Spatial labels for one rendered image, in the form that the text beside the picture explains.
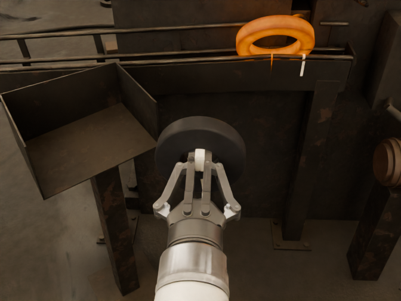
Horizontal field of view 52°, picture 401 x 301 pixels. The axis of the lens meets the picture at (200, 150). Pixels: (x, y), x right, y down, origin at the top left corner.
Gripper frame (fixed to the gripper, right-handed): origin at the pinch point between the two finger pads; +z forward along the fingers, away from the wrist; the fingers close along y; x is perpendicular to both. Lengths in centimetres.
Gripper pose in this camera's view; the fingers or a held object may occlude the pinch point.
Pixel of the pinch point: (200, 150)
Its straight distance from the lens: 68.2
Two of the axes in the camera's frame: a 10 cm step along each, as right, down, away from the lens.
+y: 10.0, 0.2, -0.4
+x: -0.1, -7.2, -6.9
